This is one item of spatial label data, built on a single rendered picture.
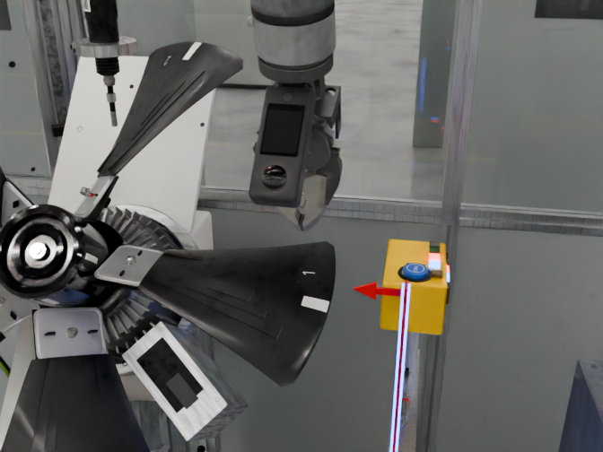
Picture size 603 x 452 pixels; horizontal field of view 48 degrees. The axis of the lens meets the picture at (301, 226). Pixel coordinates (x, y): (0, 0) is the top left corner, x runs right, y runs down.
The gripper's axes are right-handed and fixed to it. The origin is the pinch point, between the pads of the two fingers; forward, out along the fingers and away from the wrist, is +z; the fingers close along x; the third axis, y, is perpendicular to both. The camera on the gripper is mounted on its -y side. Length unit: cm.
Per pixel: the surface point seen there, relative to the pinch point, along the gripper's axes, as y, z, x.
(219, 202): 61, 51, 34
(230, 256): 5.2, 11.4, 11.1
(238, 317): -5.5, 10.3, 7.0
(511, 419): 47, 102, -40
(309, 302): -1.0, 11.6, -0.6
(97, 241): 1.1, 6.9, 26.9
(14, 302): -4.2, 14.4, 38.2
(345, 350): 51, 88, 3
